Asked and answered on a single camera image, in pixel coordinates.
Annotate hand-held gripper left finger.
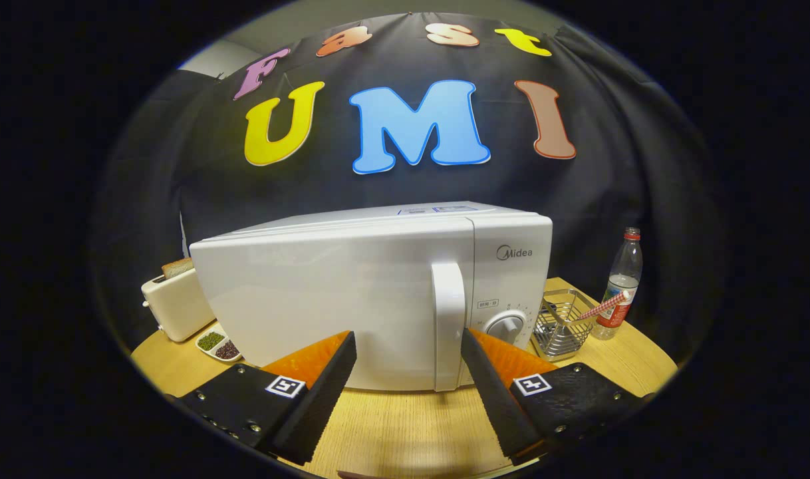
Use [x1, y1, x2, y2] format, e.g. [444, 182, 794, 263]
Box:
[176, 331, 357, 465]

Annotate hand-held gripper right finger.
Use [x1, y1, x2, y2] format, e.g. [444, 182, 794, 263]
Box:
[460, 328, 652, 460]

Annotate white microwave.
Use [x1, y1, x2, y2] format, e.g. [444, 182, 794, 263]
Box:
[190, 202, 553, 392]

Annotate white divided bean dish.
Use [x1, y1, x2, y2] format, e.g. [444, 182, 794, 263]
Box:
[196, 324, 243, 363]

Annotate red striped straw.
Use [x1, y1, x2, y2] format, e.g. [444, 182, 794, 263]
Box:
[568, 290, 630, 325]

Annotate white toaster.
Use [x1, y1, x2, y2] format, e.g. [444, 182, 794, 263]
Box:
[141, 266, 216, 343]

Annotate clear plastic water bottle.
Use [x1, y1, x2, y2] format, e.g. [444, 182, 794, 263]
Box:
[591, 227, 644, 341]

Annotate metal wire basket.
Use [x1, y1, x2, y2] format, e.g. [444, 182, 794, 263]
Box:
[531, 289, 602, 362]

